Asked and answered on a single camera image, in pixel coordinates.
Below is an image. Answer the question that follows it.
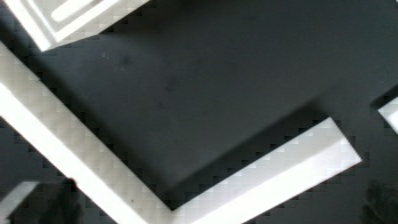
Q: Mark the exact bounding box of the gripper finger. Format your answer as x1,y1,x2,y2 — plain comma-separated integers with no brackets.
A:
0,181,38,217

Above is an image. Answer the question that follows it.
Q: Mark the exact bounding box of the white cabinet body box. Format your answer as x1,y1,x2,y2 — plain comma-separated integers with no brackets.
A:
4,0,149,51

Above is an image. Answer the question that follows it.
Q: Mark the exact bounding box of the white cabinet top block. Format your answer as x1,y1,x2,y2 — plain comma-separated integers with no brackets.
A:
379,97,398,133

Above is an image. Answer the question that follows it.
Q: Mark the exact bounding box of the white U-shaped fence frame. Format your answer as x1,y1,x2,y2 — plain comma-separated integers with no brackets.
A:
0,43,361,224

